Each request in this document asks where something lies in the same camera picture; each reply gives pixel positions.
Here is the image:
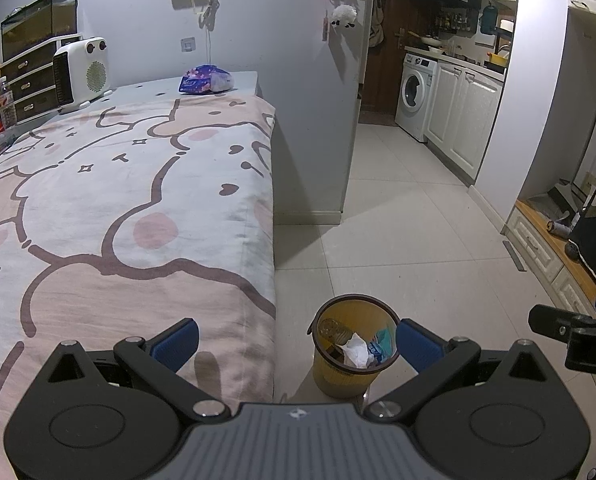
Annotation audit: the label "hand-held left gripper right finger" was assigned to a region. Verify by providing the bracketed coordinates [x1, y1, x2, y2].
[365, 319, 559, 418]

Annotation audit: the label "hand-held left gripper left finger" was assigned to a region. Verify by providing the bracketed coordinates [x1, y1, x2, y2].
[42, 318, 231, 421]

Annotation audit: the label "light blue printed bag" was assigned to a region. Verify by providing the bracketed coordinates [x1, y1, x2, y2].
[370, 327, 396, 361]

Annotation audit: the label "yellow trash bin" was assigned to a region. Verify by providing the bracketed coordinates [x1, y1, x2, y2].
[308, 294, 401, 401]

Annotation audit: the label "low wooden drawer bench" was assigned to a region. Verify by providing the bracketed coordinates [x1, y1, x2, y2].
[503, 200, 596, 321]

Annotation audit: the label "pink cartoon print blanket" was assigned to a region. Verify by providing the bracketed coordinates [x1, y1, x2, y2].
[0, 94, 277, 461]

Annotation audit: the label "white kitchen base cabinets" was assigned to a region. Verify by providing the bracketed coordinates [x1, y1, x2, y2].
[424, 57, 505, 181]

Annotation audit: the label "white washing machine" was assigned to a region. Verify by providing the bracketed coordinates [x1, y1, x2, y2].
[395, 52, 439, 142]

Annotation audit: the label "purple tissue pack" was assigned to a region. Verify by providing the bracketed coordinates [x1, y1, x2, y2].
[179, 64, 235, 95]

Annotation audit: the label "brown wooden door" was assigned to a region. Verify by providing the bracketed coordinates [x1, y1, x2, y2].
[360, 0, 413, 126]

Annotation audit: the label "white fan heater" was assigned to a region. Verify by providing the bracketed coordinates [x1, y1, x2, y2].
[52, 36, 111, 113]

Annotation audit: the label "clear water bottle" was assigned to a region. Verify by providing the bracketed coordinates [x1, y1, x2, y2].
[0, 77, 17, 128]

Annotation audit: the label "dark drawer unit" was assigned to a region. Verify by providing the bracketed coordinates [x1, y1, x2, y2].
[0, 32, 81, 123]

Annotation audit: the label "hanging bag on door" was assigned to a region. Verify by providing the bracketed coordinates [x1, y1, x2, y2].
[369, 0, 386, 48]

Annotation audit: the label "white plush sheep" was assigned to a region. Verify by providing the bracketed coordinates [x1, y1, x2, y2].
[330, 4, 357, 28]

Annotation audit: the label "glass fish tank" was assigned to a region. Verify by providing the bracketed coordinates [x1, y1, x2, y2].
[0, 0, 78, 61]

